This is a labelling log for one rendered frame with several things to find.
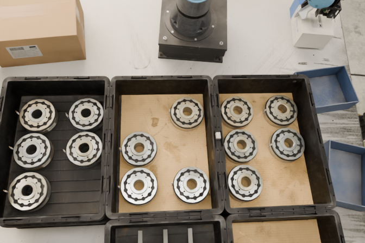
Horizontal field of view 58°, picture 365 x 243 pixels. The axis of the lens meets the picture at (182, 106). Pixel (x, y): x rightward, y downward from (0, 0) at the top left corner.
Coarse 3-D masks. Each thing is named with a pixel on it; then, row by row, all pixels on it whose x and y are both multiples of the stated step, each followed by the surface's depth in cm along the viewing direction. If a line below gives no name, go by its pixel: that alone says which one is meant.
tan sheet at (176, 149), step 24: (144, 96) 106; (168, 96) 107; (192, 96) 107; (144, 120) 103; (168, 120) 103; (168, 144) 100; (192, 144) 101; (120, 168) 96; (168, 168) 97; (120, 192) 94; (168, 192) 95
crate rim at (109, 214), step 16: (112, 80) 96; (128, 80) 97; (144, 80) 97; (160, 80) 98; (208, 80) 98; (112, 96) 96; (112, 112) 92; (112, 128) 91; (112, 144) 89; (112, 160) 87
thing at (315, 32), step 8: (296, 0) 132; (304, 0) 129; (296, 8) 131; (312, 16) 126; (320, 16) 127; (296, 24) 130; (304, 24) 125; (312, 24) 125; (320, 24) 125; (328, 24) 125; (296, 32) 129; (304, 32) 123; (312, 32) 123; (320, 32) 124; (328, 32) 124; (296, 40) 129; (304, 40) 127; (312, 40) 127; (320, 40) 127; (328, 40) 127; (320, 48) 132
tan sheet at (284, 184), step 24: (240, 96) 108; (264, 96) 109; (288, 96) 110; (264, 120) 106; (240, 144) 102; (264, 144) 103; (288, 144) 103; (264, 168) 100; (288, 168) 100; (264, 192) 97; (288, 192) 97
